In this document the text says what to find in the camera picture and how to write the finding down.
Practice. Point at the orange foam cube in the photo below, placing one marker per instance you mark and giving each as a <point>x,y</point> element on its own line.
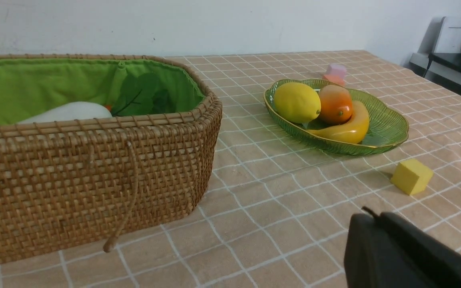
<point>334,79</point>

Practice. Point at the white box on shelf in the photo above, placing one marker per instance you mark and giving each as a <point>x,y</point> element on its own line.
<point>449,37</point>

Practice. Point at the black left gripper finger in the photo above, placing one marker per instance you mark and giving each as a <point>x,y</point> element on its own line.
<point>386,251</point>

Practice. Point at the white radish with leaves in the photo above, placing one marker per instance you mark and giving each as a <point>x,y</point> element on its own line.
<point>138,95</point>

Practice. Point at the woven rattan basket green lining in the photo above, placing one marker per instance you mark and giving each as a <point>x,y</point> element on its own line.
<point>64,184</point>

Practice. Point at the pink foam cube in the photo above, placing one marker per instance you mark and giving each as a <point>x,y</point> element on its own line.
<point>336,70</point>

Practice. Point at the checkered beige tablecloth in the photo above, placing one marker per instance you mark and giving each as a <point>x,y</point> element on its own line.
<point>277,213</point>

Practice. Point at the orange mango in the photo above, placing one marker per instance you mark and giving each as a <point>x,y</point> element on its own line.
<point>336,105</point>

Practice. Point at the yellow foam cube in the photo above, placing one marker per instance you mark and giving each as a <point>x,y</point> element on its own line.
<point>411,176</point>

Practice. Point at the yellow lemon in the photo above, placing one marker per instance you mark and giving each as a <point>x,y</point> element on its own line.
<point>297,102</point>

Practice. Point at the black side table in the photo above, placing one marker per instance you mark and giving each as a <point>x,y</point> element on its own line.
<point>442,68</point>

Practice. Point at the yellow banana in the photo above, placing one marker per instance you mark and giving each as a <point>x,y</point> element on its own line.
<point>351,132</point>

